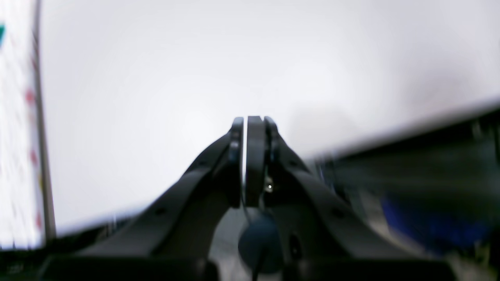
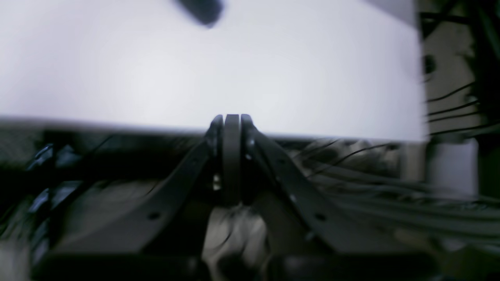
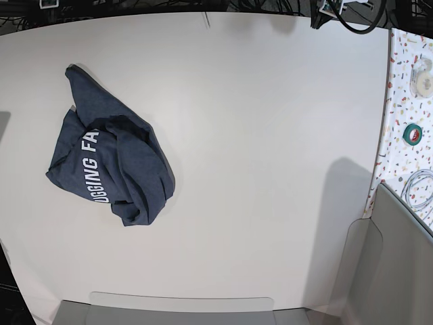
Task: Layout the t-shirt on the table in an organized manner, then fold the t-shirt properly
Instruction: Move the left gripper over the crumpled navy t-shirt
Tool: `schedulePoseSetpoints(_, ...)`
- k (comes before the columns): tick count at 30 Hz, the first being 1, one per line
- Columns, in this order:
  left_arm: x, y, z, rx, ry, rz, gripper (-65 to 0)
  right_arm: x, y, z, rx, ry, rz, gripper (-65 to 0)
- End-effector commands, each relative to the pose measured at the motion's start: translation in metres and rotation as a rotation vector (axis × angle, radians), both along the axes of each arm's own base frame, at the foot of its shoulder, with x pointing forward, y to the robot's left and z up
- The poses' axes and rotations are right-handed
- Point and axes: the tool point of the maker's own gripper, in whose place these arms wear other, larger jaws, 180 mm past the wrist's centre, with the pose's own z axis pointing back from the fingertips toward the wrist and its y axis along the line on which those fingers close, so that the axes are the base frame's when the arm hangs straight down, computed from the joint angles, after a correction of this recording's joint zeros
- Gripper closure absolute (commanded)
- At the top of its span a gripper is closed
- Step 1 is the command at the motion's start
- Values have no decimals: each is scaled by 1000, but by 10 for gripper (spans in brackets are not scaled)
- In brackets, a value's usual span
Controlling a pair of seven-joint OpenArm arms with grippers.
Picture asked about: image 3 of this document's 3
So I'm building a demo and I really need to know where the dark blue t-shirt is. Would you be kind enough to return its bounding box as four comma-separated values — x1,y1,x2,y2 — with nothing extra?
46,64,175,226

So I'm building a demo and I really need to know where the grey chair bottom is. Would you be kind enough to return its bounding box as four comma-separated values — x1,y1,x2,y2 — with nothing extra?
53,292,309,324

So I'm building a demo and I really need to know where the grey chair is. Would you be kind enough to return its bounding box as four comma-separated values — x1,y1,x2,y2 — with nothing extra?
53,292,309,324
335,184,432,324

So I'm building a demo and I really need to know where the terrazzo patterned side table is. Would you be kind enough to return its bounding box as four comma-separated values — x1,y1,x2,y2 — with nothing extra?
364,28,432,228

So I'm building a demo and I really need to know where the green tape roll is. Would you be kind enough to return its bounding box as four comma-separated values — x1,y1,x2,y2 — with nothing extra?
403,123,423,146

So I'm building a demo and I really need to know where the grey chair right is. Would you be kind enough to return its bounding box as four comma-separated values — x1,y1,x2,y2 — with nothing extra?
335,184,432,324

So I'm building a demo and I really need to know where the clear tape dispenser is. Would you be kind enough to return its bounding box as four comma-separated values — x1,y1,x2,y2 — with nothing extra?
410,57,432,98

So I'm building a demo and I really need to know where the black cable top right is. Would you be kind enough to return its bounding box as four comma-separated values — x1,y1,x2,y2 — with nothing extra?
311,0,386,35

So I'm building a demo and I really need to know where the coiled white cable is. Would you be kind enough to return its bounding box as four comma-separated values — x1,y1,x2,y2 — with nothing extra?
400,169,433,212

